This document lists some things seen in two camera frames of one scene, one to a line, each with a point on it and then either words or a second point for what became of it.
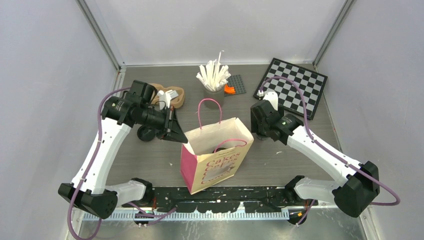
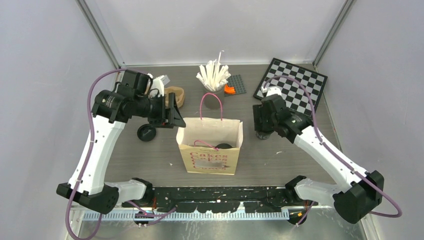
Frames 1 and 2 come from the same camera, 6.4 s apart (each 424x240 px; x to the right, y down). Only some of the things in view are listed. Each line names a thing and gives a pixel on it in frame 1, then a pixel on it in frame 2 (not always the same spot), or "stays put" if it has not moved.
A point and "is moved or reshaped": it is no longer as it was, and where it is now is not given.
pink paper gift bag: (213, 154) is moved or reshaped
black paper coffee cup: (263, 136) stays put
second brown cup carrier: (176, 102) stays put
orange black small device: (234, 86) stays put
